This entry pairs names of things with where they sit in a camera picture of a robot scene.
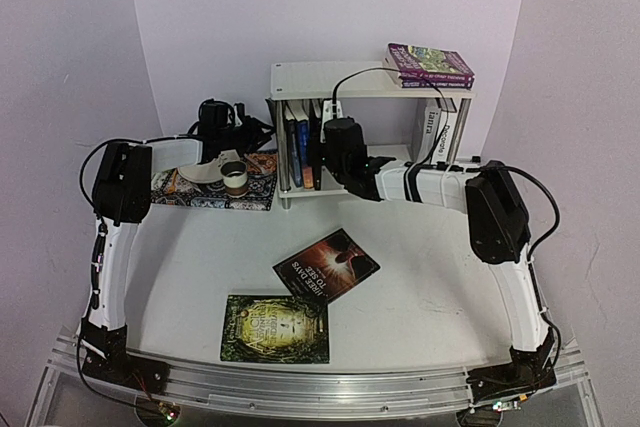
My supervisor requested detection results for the dark blue barcode book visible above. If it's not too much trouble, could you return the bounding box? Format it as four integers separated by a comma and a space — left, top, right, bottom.
284, 102, 303, 188

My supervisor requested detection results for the black gold-circle book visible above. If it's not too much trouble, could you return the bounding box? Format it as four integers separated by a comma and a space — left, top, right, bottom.
307, 99, 323, 191

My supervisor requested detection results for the dark Days book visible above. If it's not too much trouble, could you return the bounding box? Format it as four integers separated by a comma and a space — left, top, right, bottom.
273, 229, 380, 303

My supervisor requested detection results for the Decorate Furniture large book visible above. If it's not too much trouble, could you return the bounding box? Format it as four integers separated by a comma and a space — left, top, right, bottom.
432, 97, 459, 163

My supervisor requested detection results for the grey ianra book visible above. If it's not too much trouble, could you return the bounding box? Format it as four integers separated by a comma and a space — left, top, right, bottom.
410, 98, 442, 162

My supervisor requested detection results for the green Alice book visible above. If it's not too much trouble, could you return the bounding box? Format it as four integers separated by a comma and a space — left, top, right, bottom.
220, 294, 330, 365

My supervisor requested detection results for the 117-Storey Treehouse book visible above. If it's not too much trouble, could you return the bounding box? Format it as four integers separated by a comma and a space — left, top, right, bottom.
383, 43, 475, 84

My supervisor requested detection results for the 52-Storey Treehouse book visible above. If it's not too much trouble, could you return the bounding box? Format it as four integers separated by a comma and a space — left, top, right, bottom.
395, 78, 474, 90

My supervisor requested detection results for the blue orange paperback book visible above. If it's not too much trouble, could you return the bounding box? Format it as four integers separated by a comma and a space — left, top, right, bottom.
296, 120, 314, 189

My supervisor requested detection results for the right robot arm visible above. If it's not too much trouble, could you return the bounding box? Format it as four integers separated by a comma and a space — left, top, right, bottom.
321, 117, 561, 403

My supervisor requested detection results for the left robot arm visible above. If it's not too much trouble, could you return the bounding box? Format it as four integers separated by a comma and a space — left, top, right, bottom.
78, 99, 276, 393

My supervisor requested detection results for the small brown white cup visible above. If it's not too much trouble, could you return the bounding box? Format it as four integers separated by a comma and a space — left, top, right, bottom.
220, 160, 248, 198

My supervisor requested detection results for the pink white plate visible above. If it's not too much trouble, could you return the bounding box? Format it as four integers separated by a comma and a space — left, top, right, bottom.
178, 150, 241, 184

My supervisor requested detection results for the white two-tier shelf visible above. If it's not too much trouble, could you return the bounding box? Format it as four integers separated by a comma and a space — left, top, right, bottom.
269, 61, 475, 209

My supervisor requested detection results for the patterned placemat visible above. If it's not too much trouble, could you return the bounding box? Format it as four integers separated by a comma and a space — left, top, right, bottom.
151, 149, 278, 211

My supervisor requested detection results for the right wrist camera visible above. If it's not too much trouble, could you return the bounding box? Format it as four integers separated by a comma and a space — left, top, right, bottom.
321, 99, 343, 123

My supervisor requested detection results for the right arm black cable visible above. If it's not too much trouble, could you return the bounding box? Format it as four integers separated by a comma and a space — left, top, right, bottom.
329, 66, 561, 363

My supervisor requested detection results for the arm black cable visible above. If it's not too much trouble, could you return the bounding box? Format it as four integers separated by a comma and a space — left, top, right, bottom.
78, 140, 116, 216
329, 66, 561, 363

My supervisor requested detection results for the aluminium front rail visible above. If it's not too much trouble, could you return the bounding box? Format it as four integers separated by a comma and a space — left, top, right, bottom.
26, 333, 599, 424

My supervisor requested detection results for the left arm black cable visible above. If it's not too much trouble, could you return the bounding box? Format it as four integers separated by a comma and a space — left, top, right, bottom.
78, 140, 116, 216

